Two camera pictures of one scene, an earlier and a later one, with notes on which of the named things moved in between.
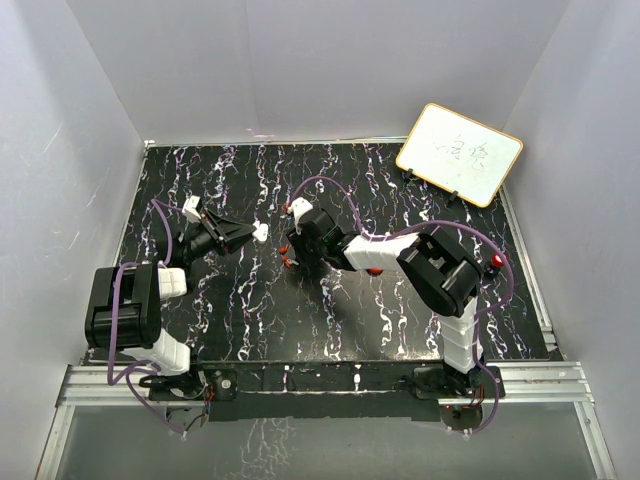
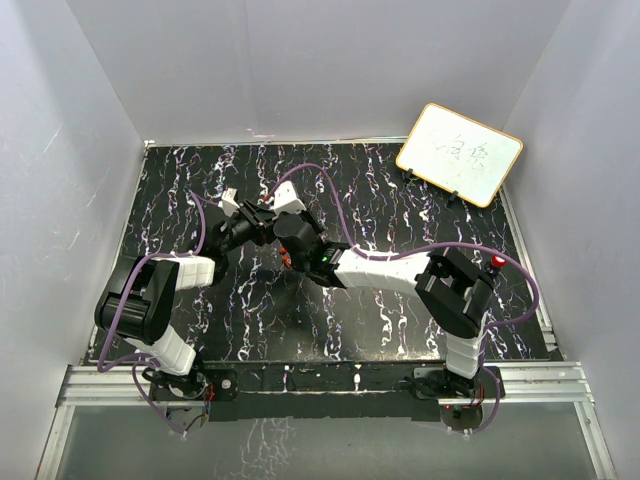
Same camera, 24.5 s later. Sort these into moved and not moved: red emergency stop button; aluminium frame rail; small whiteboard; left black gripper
Moved: left black gripper
Not moved: small whiteboard; aluminium frame rail; red emergency stop button
